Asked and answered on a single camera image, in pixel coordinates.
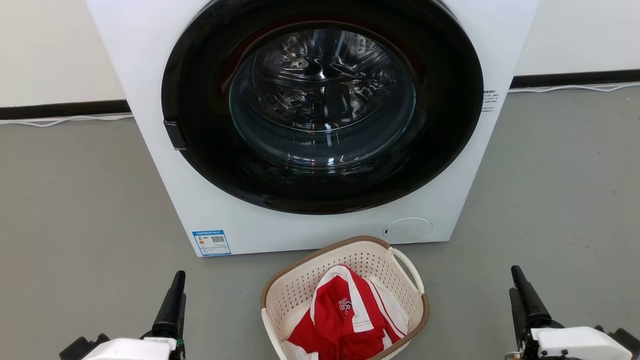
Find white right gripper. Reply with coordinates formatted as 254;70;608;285
504;265;622;360

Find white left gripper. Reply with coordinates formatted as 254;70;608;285
82;270;187;360

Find cream perforated laundry basket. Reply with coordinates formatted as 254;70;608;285
260;235;430;360

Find blue energy label sticker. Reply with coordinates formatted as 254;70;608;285
192;229;232;257

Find round white filter cover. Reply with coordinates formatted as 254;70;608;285
382;217;433;245

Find black round washer door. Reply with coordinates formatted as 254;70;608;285
161;0;485;216

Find red and white shirt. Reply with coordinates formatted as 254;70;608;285
281;264;410;360

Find small text sticker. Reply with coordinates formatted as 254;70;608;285
481;89;500;114

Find white front-load washing machine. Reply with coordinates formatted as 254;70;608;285
85;0;541;258

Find steel washing drum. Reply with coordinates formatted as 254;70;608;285
229;27;417;173

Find black door handle latch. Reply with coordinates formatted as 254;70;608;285
163;120;187;151

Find thin white floor cable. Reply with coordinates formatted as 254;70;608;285
0;114;135;128
507;81;640;94

